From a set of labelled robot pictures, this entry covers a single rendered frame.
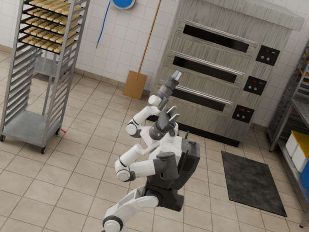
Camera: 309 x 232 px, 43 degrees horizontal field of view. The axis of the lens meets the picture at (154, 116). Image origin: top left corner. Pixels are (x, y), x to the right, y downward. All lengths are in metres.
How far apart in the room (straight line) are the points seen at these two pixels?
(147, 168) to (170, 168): 0.13
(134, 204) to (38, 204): 1.25
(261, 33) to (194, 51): 0.90
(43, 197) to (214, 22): 3.07
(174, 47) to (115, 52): 1.45
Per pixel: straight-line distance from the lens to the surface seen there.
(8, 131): 4.41
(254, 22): 5.41
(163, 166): 2.32
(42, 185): 3.95
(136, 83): 6.36
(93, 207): 3.81
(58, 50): 3.93
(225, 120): 5.76
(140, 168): 2.31
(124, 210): 2.79
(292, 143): 5.91
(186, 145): 2.57
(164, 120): 2.09
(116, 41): 6.52
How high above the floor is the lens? 2.33
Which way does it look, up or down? 23 degrees down
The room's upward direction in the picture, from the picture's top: 18 degrees clockwise
